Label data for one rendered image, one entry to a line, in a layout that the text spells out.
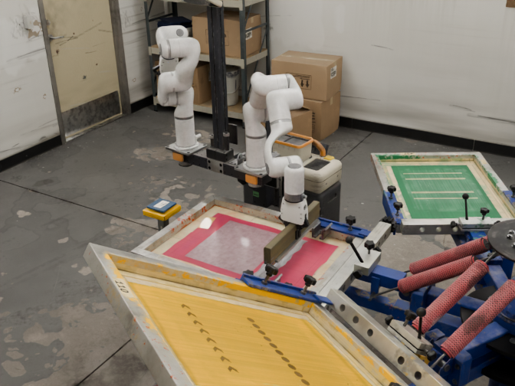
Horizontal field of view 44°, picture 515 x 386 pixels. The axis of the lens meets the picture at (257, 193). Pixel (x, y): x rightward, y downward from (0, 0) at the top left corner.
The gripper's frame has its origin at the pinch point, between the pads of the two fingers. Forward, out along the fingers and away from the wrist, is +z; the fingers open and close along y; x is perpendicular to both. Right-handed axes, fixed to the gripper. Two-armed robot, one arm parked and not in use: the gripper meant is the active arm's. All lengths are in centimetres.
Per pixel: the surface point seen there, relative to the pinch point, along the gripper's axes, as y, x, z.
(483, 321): -78, 30, -9
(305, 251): -0.5, -9.6, 14.1
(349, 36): 142, -379, 21
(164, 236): 55, 13, 12
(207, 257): 32.1, 14.0, 14.1
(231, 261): 22.1, 11.6, 14.0
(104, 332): 128, -10, 110
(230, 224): 38.7, -13.2, 14.3
